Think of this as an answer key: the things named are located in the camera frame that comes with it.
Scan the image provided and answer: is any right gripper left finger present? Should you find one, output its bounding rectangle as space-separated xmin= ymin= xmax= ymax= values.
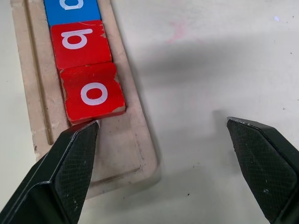
xmin=0 ymin=120 xmax=100 ymax=224

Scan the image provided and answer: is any red letter tile b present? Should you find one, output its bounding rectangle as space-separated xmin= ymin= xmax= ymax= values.
xmin=50 ymin=20 xmax=112 ymax=70

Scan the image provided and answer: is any wooden letter tray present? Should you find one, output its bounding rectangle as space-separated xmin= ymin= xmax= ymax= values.
xmin=10 ymin=0 xmax=162 ymax=200

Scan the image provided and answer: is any blue letter tile o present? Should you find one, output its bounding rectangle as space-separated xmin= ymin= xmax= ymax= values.
xmin=43 ymin=0 xmax=102 ymax=27

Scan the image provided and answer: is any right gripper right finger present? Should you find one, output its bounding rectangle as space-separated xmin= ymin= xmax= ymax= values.
xmin=226 ymin=116 xmax=299 ymax=224

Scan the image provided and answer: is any red letter tile o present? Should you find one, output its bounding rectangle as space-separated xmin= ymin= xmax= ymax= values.
xmin=59 ymin=62 xmax=126 ymax=125

